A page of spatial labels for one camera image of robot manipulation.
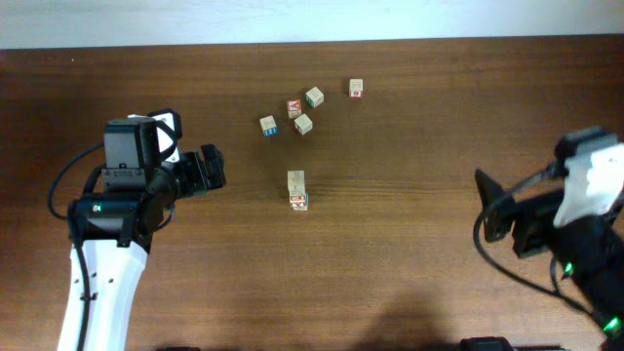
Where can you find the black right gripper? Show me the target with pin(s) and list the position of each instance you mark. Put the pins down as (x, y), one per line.
(520, 214)

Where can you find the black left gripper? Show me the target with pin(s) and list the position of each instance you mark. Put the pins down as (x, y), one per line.
(197, 178)

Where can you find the yellow framed I block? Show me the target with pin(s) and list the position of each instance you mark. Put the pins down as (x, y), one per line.
(296, 181)

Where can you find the elephant wooden block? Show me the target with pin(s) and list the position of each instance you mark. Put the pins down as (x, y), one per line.
(298, 201)

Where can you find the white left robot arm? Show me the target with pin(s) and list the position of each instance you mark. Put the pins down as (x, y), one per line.
(124, 202)

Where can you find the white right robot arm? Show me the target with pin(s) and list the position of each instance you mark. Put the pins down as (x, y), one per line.
(569, 209)

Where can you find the blue framed wooden block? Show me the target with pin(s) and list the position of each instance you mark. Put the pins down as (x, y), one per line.
(268, 126)

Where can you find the plain I wooden block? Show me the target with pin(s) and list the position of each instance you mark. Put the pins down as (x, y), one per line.
(303, 124)

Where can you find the red framed A block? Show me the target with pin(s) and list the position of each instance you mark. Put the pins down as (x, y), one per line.
(294, 108)

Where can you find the green framed wooden block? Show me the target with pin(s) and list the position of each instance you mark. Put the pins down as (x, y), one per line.
(314, 97)

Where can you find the red bottomed far block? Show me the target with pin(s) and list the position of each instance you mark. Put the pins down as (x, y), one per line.
(356, 87)

